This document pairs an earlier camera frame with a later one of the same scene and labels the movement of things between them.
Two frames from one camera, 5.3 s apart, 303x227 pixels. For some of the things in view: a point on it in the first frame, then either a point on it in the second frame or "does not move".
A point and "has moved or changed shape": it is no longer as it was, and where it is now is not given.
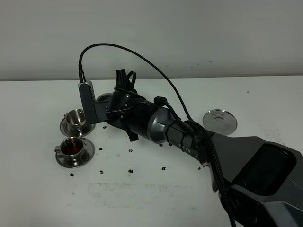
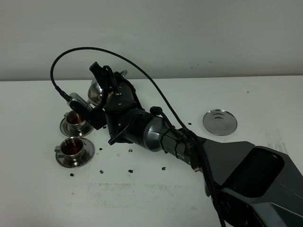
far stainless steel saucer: [67, 131] does not move
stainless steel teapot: [103, 100] has moved or changed shape
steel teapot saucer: [220, 121] does not move
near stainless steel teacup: [72, 149] does not move
